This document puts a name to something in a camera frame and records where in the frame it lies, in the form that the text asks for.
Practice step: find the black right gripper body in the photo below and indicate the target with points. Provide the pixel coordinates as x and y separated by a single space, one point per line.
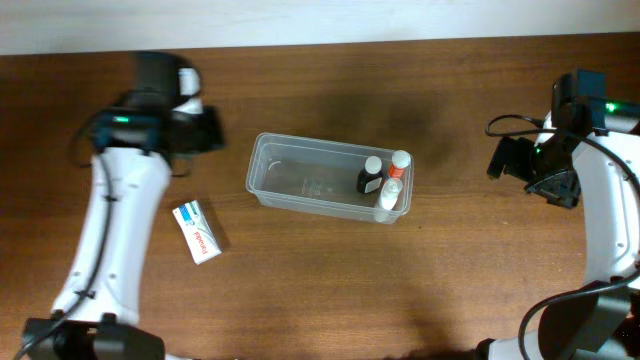
552 186

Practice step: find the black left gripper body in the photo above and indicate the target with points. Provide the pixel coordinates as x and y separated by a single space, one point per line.
198 132

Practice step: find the orange tube with white cap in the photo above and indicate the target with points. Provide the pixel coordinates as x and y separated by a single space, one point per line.
400 161

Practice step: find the white bottle with pink label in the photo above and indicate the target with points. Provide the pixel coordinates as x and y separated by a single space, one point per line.
387 199

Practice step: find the dark bottle with white cap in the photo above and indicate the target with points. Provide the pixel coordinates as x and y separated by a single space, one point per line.
370 177

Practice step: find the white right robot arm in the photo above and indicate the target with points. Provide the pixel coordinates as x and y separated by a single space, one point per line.
584 152

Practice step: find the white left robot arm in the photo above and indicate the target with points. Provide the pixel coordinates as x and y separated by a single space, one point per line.
96 314

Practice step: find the clear plastic container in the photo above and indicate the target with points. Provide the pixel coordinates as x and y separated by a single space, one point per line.
319 177

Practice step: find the white toothpaste box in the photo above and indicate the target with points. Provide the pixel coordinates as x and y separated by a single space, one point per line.
199 237

